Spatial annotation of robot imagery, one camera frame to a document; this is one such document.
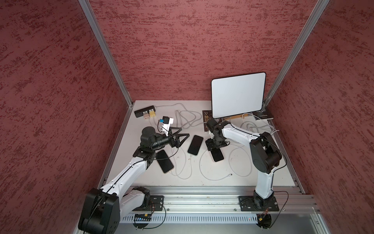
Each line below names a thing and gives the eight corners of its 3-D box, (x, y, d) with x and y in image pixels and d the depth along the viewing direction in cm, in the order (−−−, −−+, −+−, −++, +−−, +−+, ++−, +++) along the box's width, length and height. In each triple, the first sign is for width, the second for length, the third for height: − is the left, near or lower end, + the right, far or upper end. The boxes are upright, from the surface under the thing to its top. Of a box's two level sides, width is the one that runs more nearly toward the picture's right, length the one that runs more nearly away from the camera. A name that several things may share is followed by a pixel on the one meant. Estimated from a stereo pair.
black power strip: (136, 118, 112) (135, 115, 109) (135, 113, 115) (133, 111, 112) (156, 111, 116) (155, 109, 114) (154, 107, 119) (153, 105, 116)
